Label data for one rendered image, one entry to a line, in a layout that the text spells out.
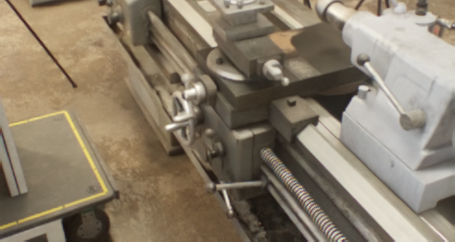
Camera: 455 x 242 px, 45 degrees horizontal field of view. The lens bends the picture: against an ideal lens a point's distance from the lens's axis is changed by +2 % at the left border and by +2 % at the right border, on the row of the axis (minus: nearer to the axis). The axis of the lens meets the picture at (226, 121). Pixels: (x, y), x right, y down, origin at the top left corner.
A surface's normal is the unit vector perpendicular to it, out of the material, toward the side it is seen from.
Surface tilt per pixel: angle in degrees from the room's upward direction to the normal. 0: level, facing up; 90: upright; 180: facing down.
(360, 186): 36
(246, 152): 90
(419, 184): 90
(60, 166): 0
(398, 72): 76
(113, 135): 0
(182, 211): 0
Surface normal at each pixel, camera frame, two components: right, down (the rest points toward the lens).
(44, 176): 0.00, -0.81
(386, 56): -0.90, 0.19
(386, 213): -0.53, -0.51
